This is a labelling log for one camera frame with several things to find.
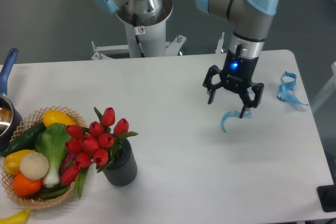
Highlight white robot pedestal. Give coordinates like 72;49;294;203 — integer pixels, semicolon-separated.
117;0;173;58

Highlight green bean pods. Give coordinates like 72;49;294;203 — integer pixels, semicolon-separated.
39;185;70;200

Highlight red tulip bouquet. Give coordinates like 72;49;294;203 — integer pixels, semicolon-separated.
60;107;138;198

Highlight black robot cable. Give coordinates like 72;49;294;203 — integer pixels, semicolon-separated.
132;13;145;58

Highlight orange fruit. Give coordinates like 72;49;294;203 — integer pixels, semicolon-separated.
12;174;42;197

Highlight blue handled saucepan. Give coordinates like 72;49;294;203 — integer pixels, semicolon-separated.
1;48;22;152

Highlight white frame at right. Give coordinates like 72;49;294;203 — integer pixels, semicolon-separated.
310;62;335;113

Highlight white garlic bulb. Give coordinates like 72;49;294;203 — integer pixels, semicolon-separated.
19;152;49;180

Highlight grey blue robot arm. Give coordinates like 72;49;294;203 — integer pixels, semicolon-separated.
94;0;279;109

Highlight tangled blue tape strip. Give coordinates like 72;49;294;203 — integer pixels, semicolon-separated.
276;71;308;105

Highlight dark grey ribbed vase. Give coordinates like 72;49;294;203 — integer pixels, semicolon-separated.
103;139;138;187

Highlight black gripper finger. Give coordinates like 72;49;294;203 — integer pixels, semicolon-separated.
239;83;264;118
202;65;224;105

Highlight yellow banana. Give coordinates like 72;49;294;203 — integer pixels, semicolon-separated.
1;209;30;224

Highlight yellow squash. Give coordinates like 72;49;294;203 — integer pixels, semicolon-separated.
43;110;76;127

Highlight black device at edge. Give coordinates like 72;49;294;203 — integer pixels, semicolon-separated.
317;185;335;212

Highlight curved blue tape strip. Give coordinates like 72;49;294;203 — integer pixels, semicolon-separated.
220;110;252;133

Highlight green cucumber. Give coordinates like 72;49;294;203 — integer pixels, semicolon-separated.
1;122;46;157

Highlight yellow bell pepper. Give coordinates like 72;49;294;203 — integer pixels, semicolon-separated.
3;150;34;176

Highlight green bok choy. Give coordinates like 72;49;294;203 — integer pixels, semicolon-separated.
35;123;72;188

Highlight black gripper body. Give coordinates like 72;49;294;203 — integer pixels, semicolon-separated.
221;50;259;93

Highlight purple sweet potato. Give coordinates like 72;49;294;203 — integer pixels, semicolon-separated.
60;153;76;176

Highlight woven wicker basket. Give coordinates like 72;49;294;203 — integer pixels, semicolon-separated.
1;105;88;210

